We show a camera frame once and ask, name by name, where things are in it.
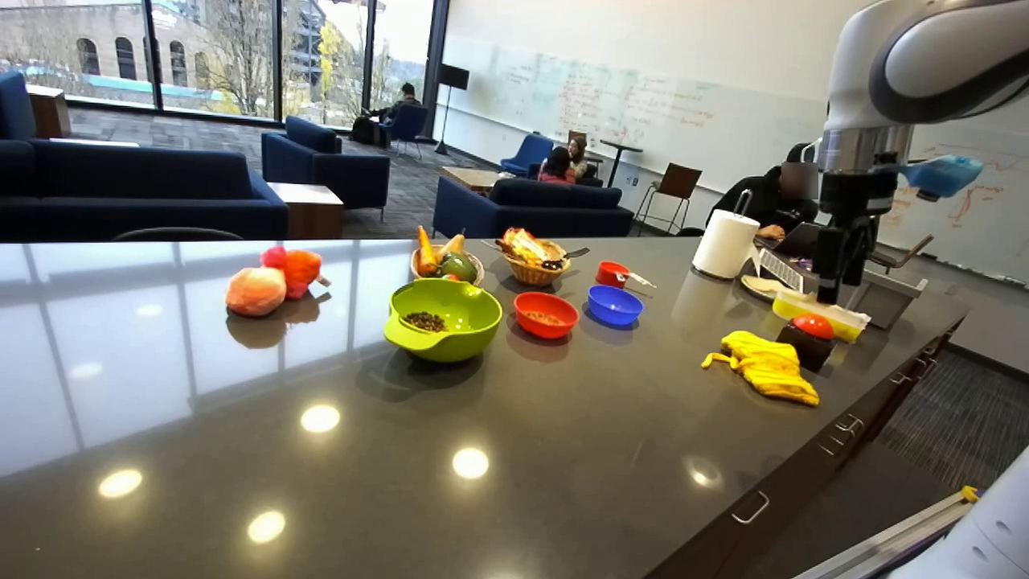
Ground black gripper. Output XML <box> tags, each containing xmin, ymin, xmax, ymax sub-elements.
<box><xmin>814</xmin><ymin>157</ymin><xmax>900</xmax><ymax>306</ymax></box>

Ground blue plastic bowl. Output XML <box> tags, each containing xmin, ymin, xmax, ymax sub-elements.
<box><xmin>582</xmin><ymin>283</ymin><xmax>647</xmax><ymax>331</ymax></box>

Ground orange plastic bowl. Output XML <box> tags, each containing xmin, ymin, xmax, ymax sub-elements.
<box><xmin>512</xmin><ymin>290</ymin><xmax>582</xmax><ymax>343</ymax></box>

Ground yellow wicker basket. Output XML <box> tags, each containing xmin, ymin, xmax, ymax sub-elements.
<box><xmin>495</xmin><ymin>230</ymin><xmax>573</xmax><ymax>290</ymax></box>

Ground green plastic bowl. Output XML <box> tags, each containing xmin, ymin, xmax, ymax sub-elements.
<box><xmin>382</xmin><ymin>278</ymin><xmax>504</xmax><ymax>366</ymax></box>

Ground yellow plastic container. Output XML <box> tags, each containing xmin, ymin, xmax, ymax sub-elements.
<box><xmin>767</xmin><ymin>288</ymin><xmax>876</xmax><ymax>348</ymax></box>

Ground grey box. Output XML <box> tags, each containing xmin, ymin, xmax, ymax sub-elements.
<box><xmin>846</xmin><ymin>267</ymin><xmax>930</xmax><ymax>331</ymax></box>

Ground clear plastic lid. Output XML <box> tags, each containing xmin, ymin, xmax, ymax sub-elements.
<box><xmin>752</xmin><ymin>246</ymin><xmax>808</xmax><ymax>296</ymax></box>

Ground white plate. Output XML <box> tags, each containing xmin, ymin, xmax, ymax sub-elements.
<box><xmin>736</xmin><ymin>274</ymin><xmax>798</xmax><ymax>302</ymax></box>

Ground yellow knitted cloth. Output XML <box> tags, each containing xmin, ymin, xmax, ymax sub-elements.
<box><xmin>702</xmin><ymin>329</ymin><xmax>824</xmax><ymax>408</ymax></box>

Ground person in black jacket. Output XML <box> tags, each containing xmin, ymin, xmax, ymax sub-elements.
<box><xmin>704</xmin><ymin>142</ymin><xmax>824</xmax><ymax>254</ymax></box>

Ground white paper towel roll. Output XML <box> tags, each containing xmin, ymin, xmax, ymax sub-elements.
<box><xmin>689</xmin><ymin>208</ymin><xmax>762</xmax><ymax>283</ymax></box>

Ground brown chair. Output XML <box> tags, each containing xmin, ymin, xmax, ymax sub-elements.
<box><xmin>637</xmin><ymin>161</ymin><xmax>704</xmax><ymax>236</ymax></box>

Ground red measuring cup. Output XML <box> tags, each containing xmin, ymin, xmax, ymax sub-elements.
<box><xmin>594</xmin><ymin>257</ymin><xmax>656</xmax><ymax>290</ymax></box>

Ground white rod yellow tip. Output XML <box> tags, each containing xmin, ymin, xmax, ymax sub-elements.
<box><xmin>798</xmin><ymin>484</ymin><xmax>982</xmax><ymax>579</ymax></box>

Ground small round table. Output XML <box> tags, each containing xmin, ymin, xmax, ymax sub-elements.
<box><xmin>599</xmin><ymin>136</ymin><xmax>647</xmax><ymax>189</ymax></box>

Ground white paper sheet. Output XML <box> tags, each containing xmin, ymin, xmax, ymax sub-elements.
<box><xmin>886</xmin><ymin>443</ymin><xmax>1029</xmax><ymax>579</ymax></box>

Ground person in red top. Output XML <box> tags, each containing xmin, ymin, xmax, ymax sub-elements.
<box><xmin>538</xmin><ymin>142</ymin><xmax>605</xmax><ymax>189</ymax></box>

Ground dark blue two-seat sofa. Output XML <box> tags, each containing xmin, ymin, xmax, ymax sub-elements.
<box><xmin>432</xmin><ymin>173</ymin><xmax>637</xmax><ymax>240</ymax></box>

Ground snack packet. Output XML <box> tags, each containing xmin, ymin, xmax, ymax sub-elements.
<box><xmin>495</xmin><ymin>227</ymin><xmax>565</xmax><ymax>269</ymax></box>

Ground bright blue lounge chair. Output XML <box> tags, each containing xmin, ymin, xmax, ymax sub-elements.
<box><xmin>497</xmin><ymin>128</ymin><xmax>559</xmax><ymax>179</ymax></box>

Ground green toy avocado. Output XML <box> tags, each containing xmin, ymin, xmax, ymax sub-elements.
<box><xmin>439</xmin><ymin>250</ymin><xmax>483</xmax><ymax>288</ymax></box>

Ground low wooden table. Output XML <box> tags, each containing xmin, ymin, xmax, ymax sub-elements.
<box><xmin>439</xmin><ymin>163</ymin><xmax>507</xmax><ymax>195</ymax></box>

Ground dark food bits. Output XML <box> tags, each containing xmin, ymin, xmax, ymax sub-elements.
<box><xmin>403</xmin><ymin>310</ymin><xmax>449</xmax><ymax>334</ymax></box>

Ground person seated by window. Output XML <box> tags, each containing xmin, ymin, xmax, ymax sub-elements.
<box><xmin>382</xmin><ymin>81</ymin><xmax>432</xmax><ymax>142</ymax></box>

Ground dark blue armchair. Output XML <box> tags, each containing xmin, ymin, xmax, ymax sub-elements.
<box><xmin>261</xmin><ymin>116</ymin><xmax>393</xmax><ymax>213</ymax></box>

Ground wooden coffee table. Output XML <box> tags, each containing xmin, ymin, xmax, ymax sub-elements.
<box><xmin>268</xmin><ymin>179</ymin><xmax>346</xmax><ymax>240</ymax></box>

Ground red plush tomato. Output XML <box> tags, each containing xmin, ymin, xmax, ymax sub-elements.
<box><xmin>261</xmin><ymin>246</ymin><xmax>329</xmax><ymax>302</ymax></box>

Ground peach plush toy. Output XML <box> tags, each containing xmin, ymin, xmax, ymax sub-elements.
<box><xmin>225</xmin><ymin>265</ymin><xmax>288</xmax><ymax>323</ymax></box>

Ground long dark blue sofa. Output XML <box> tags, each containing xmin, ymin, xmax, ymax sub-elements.
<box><xmin>0</xmin><ymin>139</ymin><xmax>288</xmax><ymax>246</ymax></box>

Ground wooden cabinet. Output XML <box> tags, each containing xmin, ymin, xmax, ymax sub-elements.
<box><xmin>26</xmin><ymin>86</ymin><xmax>74</xmax><ymax>139</ymax></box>

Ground blue high-back chair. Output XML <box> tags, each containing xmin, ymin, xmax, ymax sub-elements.
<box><xmin>0</xmin><ymin>72</ymin><xmax>42</xmax><ymax>142</ymax></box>

